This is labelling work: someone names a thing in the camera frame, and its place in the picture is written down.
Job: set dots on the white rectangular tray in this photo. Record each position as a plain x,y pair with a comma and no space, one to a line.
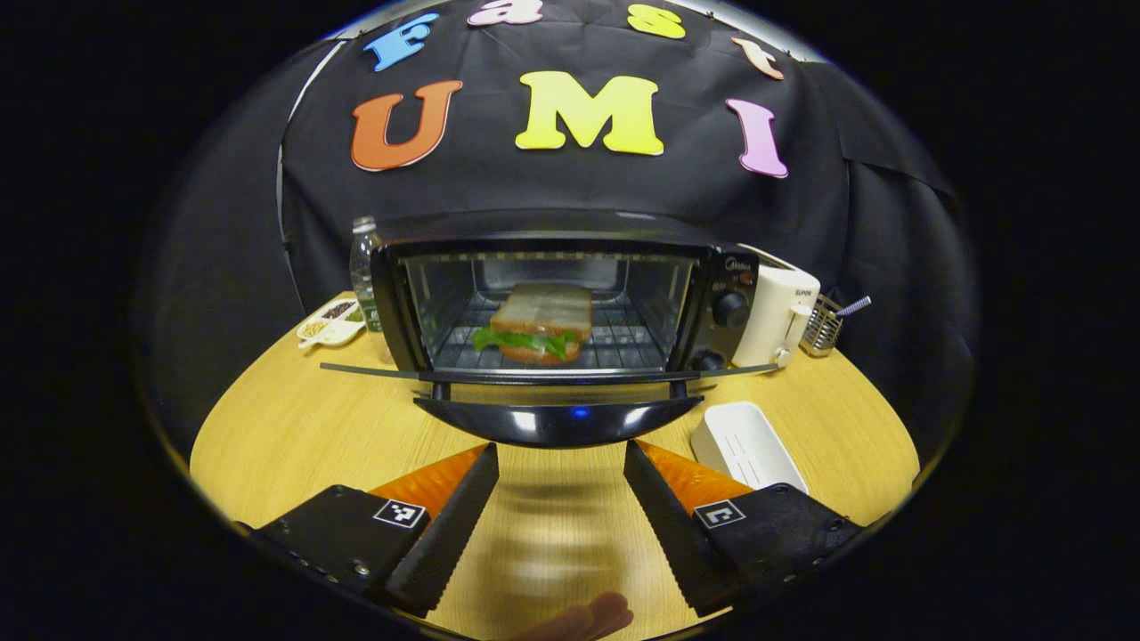
748,445

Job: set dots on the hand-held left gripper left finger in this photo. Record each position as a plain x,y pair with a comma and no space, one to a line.
445,534

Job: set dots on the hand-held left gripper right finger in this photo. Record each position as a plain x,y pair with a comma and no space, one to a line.
668,534

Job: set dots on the black electric oven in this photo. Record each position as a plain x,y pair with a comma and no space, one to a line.
561,418

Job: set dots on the white divided snack plate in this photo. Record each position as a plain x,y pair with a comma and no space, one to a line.
328,322

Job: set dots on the sandwich with lettuce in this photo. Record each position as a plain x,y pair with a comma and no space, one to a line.
539,320

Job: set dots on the metal utensil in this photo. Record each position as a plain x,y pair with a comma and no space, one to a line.
853,306

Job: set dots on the clear plastic water bottle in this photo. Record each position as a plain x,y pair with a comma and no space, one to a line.
363,276

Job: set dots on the black backdrop cloth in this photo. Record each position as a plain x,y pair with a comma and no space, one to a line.
579,187

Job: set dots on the white toaster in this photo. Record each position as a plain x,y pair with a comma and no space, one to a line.
770,312

